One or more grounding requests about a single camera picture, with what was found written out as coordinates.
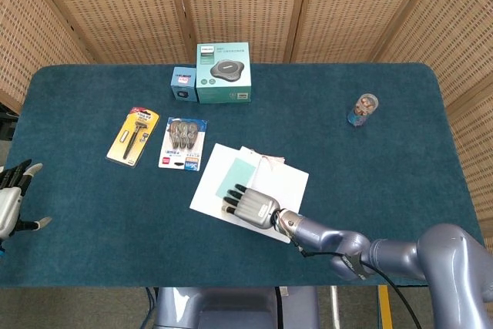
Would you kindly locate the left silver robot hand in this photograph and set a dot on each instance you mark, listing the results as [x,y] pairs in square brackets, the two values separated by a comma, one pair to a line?
[8,205]

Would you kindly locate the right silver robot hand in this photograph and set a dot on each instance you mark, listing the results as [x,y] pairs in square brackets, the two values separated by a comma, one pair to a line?
[256,207]

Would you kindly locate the light teal card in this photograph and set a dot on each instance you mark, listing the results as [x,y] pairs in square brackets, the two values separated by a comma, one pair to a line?
[237,175]

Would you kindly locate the white lined notebook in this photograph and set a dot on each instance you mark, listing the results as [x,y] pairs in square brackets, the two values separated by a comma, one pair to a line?
[215,175]

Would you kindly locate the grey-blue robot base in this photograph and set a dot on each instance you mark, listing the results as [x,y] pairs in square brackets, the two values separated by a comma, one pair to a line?
[231,309]

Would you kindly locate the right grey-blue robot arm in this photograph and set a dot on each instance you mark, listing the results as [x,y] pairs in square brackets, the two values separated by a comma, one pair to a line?
[443,259]

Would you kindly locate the black equipment behind screen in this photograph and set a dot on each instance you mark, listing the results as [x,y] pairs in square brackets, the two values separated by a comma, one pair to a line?
[7,125]

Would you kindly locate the correction tape blister pack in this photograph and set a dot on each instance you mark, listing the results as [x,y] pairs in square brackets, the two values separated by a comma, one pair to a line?
[183,144]

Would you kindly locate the teal table cloth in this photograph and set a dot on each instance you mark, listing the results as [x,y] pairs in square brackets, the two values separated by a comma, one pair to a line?
[115,236]

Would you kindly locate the white table leg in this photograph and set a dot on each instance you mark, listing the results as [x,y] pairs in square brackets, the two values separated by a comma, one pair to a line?
[335,306]

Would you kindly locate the large teal speaker box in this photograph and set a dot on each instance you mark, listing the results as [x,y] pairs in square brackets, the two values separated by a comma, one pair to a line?
[223,71]

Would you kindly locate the yellow razor blister pack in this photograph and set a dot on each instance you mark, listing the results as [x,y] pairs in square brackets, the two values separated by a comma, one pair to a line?
[133,138]

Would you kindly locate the small blue speaker box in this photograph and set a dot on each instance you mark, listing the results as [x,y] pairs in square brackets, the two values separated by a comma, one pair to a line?
[184,84]

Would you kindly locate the clear jar with blue label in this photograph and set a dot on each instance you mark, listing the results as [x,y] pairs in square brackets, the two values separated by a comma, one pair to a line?
[364,109]

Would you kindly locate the woven wooden folding screen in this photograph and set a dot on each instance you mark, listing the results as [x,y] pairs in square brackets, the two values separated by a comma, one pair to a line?
[246,1]

